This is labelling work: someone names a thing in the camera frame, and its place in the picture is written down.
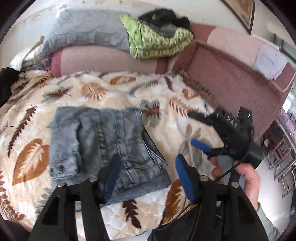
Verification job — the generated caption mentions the black clothes pile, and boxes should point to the black clothes pile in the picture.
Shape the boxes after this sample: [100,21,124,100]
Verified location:
[138,9,190,38]

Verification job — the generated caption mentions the green patterned folded blanket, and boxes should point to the green patterned folded blanket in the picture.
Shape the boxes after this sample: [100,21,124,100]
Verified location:
[119,15,194,59]

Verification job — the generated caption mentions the framed wall picture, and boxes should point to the framed wall picture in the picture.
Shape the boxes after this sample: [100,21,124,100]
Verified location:
[221,0,255,34]

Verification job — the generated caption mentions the pink sofa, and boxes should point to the pink sofa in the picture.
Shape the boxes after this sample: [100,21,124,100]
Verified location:
[50,23,295,140]

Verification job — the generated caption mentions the white cream cloth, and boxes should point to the white cream cloth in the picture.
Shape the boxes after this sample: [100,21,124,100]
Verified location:
[10,36,44,71]

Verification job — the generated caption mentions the white cloth on armrest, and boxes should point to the white cloth on armrest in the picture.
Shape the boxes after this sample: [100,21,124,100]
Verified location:
[253,44,288,81]

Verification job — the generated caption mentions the dark green garment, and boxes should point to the dark green garment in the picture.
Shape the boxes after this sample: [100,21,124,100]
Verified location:
[0,67,22,107]

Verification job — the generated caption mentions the grey acid-wash denim jeans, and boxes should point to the grey acid-wash denim jeans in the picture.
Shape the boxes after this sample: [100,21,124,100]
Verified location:
[49,106,171,204]

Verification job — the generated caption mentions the cream leaf-print blanket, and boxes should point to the cream leaf-print blanket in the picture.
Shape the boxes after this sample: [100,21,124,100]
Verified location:
[1,71,223,239]

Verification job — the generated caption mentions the grey sleeve forearm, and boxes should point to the grey sleeve forearm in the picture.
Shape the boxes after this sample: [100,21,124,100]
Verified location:
[256,202,280,241]

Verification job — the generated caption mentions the right hand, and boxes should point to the right hand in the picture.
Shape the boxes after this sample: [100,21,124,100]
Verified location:
[210,156,260,211]

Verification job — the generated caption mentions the grey quilted pillow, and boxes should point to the grey quilted pillow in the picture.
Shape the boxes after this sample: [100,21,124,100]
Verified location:
[39,9,130,56]

